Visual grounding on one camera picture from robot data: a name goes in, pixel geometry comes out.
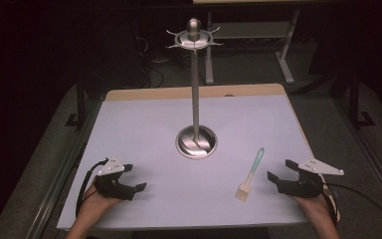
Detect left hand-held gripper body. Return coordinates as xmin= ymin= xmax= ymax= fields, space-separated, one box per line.
xmin=94 ymin=154 xmax=137 ymax=201

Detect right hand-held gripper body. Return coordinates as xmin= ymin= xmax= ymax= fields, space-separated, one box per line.
xmin=277 ymin=156 xmax=345 ymax=199

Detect teal handled basting brush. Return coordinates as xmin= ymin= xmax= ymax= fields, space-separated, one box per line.
xmin=234 ymin=147 xmax=266 ymax=202

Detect metal utensil stand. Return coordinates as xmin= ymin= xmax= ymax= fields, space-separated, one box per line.
xmin=164 ymin=17 xmax=224 ymax=159

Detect person's right hand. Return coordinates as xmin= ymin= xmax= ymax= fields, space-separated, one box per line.
xmin=288 ymin=182 xmax=341 ymax=221

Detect person's left hand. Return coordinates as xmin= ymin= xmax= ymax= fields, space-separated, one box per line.
xmin=79 ymin=183 xmax=123 ymax=217

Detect white table mat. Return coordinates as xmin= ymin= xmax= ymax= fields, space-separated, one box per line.
xmin=57 ymin=94 xmax=313 ymax=231

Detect black metal stand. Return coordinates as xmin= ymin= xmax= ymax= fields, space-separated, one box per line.
xmin=65 ymin=74 xmax=93 ymax=129
xmin=343 ymin=64 xmax=376 ymax=129

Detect white legged desk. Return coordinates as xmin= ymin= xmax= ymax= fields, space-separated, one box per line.
xmin=192 ymin=0 xmax=302 ymax=86

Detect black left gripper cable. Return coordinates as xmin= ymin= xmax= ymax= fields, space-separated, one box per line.
xmin=75 ymin=158 xmax=109 ymax=219

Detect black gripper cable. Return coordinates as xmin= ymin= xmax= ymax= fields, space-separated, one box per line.
xmin=323 ymin=181 xmax=382 ymax=231
xmin=75 ymin=158 xmax=109 ymax=219

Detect aluminium frame rail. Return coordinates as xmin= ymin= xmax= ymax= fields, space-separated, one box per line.
xmin=25 ymin=98 xmax=102 ymax=239
xmin=332 ymin=98 xmax=382 ymax=220

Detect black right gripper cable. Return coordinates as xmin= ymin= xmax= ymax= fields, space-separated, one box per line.
xmin=323 ymin=181 xmax=382 ymax=231

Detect black floor cables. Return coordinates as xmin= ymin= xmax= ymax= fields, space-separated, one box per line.
xmin=135 ymin=34 xmax=168 ymax=89

